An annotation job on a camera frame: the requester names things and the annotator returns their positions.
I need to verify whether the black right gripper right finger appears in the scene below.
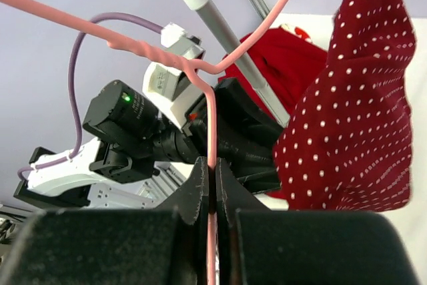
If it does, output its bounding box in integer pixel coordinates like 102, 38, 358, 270
216, 159, 418, 284

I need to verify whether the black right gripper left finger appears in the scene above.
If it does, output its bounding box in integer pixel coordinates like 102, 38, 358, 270
1, 158, 209, 284

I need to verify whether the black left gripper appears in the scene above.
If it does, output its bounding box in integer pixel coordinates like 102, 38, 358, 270
181, 77, 284, 196

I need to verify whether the pink hanger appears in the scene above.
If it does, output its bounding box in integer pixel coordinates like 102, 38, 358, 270
0, 0, 313, 285

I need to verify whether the red skirt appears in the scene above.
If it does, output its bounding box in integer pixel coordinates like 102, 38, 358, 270
218, 27, 334, 210

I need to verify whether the red polka dot garment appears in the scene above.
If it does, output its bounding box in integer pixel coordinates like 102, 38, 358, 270
273, 0, 416, 212

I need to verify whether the red white floral garment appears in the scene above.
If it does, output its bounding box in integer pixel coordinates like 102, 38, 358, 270
280, 23, 312, 43

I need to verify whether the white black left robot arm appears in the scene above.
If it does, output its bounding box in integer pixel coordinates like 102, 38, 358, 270
14, 78, 282, 209

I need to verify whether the silver clothes rack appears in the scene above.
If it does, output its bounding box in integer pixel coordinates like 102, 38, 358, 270
183, 0, 290, 126

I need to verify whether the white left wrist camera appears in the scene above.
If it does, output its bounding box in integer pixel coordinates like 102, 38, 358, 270
141, 23, 205, 129

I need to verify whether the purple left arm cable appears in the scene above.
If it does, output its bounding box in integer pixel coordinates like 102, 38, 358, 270
16, 12, 167, 181

